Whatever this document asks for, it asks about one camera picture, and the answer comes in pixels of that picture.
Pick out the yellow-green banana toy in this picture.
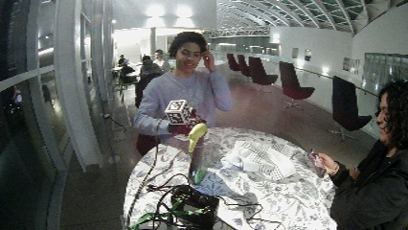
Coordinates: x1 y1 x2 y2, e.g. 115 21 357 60
188 123 209 153

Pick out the tall dark glass vase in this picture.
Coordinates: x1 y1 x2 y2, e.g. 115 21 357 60
188 140 210 187

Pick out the green strap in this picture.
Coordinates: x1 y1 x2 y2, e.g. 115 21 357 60
128 199 208 230

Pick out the dark red chair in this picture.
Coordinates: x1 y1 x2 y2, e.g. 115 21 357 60
278 60 317 109
226 53 242 73
248 56 280 94
330 75 374 142
236 54 253 79

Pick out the white marker cube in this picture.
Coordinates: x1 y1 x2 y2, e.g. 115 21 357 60
164 99 194 126

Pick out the white checkered cloth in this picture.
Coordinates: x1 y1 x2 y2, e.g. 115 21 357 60
221 139 298 182

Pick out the the person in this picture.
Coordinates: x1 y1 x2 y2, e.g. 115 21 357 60
133 31 236 157

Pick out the wall handrail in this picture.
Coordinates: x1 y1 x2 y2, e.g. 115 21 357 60
298 66 381 98

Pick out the black box device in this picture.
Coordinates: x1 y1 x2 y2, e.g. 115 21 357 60
171 184 222 230

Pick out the black glove cable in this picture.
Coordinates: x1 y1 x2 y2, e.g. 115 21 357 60
125 118 165 224

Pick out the floral patterned tablecloth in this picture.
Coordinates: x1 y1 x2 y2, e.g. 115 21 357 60
123 126 339 230

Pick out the white column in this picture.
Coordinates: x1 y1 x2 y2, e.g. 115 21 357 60
54 0 105 172

